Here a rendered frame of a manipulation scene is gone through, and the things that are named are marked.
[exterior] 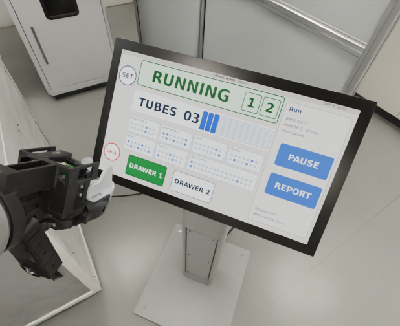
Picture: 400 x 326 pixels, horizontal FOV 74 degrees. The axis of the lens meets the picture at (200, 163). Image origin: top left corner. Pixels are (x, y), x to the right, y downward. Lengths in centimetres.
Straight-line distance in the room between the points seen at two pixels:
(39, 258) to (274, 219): 40
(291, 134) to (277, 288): 116
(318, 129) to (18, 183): 46
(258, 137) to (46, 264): 40
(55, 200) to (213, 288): 122
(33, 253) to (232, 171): 36
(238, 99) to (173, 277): 113
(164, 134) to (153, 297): 105
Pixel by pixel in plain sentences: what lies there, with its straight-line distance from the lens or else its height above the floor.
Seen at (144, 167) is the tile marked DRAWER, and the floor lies 101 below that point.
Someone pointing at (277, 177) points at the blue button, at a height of 106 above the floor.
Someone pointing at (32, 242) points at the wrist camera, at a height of 119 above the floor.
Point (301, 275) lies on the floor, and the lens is 165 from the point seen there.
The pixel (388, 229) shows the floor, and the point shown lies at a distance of 205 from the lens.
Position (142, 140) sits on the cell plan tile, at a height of 105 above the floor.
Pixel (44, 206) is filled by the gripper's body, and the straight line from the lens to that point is 35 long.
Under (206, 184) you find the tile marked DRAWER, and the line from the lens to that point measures 55.
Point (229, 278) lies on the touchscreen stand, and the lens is 151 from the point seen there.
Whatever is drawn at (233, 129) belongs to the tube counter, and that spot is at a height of 111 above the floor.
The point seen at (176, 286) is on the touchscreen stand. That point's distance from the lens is 148.
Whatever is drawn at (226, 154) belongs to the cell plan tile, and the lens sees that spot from 54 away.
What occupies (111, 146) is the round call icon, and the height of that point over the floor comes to 102.
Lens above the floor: 147
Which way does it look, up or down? 51 degrees down
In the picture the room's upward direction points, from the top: 4 degrees clockwise
